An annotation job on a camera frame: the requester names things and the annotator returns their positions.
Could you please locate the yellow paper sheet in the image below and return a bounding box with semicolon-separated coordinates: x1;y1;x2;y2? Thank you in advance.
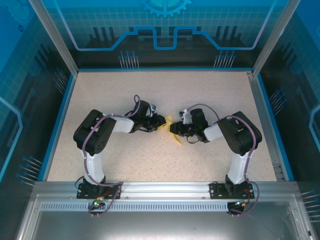
163;114;183;146

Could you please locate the metal sheet tray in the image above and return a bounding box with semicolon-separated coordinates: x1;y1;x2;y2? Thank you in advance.
14;193;313;240

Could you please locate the blue table edge strip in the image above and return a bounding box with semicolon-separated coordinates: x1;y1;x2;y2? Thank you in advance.
257;74;296;182
41;73;77;182

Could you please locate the blue printed back panel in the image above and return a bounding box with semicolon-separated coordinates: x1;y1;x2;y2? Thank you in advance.
39;0;288;70

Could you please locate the blue printed panel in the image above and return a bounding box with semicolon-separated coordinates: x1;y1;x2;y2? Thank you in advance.
39;0;288;70
0;0;76;240
257;0;320;240

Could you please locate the blue printed right side panel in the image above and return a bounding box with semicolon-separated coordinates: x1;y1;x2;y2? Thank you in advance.
257;0;320;240

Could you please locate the blue printed left side panel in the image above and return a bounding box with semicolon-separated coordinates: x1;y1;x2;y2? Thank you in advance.
0;0;76;240

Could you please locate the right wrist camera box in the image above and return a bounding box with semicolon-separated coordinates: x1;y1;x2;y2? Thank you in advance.
177;108;190;124

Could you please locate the aluminium mounting rail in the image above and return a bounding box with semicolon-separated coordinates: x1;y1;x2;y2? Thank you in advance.
33;181;298;201

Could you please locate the aluminium table edge frame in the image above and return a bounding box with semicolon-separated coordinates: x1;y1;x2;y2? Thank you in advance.
246;71;288;182

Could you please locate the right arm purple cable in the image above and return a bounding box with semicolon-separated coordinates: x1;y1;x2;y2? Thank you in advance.
187;103;261;217

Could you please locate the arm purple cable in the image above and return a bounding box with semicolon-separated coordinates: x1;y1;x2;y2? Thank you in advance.
187;103;261;217
83;94;153;218

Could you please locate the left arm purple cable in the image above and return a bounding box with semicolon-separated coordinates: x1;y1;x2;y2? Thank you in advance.
83;94;153;218

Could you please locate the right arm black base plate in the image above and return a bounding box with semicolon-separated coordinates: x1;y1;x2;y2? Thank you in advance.
209;181;255;200

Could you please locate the slotted cable duct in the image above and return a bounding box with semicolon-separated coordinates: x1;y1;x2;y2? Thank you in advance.
39;202;251;212

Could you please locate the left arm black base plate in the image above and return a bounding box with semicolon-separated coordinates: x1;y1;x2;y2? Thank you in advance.
76;183;123;200

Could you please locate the right aluminium frame post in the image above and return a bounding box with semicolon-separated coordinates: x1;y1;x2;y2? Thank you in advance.
252;0;302;77

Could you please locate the aluminium frame post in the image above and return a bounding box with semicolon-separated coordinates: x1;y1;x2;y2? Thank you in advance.
28;0;80;76
252;0;302;77

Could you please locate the left aluminium frame post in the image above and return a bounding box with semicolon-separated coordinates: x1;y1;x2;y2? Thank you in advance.
28;0;80;76

